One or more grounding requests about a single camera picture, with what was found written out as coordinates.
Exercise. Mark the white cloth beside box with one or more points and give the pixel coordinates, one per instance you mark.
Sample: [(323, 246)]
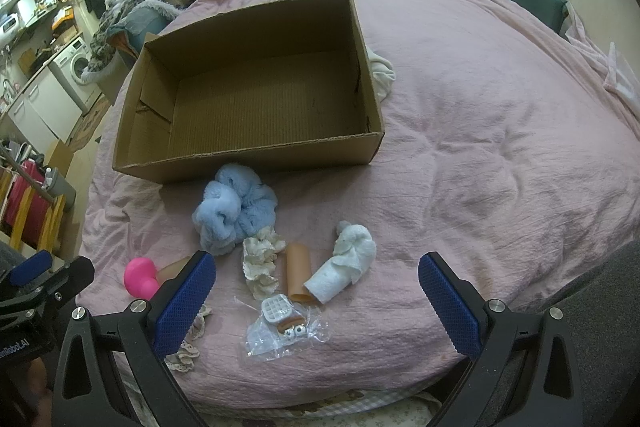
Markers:
[(383, 74)]

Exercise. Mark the wooden drying rack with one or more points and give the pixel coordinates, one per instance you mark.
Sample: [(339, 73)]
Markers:
[(30, 215)]

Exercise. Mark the cream lace scrunchie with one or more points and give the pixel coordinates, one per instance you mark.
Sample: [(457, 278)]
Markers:
[(260, 255)]

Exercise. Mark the beige lace scrunchie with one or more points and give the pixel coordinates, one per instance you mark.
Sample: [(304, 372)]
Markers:
[(183, 361)]

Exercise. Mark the pink rubber toy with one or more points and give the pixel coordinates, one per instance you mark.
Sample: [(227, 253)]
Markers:
[(140, 278)]

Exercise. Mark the brown cardboard box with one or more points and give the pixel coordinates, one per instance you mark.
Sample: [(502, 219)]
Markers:
[(275, 86)]

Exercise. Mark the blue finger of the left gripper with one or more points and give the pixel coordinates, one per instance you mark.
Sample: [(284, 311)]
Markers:
[(30, 269)]

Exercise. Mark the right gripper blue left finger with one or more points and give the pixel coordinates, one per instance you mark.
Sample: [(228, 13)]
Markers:
[(176, 303)]

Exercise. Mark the teal fur-trimmed jacket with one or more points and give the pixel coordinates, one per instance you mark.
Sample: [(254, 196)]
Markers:
[(149, 17)]

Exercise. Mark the fluffy light blue scrunchie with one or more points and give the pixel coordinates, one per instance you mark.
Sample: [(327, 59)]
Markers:
[(236, 205)]

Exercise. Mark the pink bed comforter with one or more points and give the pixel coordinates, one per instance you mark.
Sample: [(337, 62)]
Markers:
[(503, 151)]

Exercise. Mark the white washing machine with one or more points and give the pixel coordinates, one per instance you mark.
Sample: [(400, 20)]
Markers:
[(67, 66)]

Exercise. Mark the white kitchen cabinet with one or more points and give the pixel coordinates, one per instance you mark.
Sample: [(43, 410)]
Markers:
[(42, 114)]

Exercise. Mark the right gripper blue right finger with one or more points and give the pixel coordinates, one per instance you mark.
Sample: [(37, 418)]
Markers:
[(456, 302)]

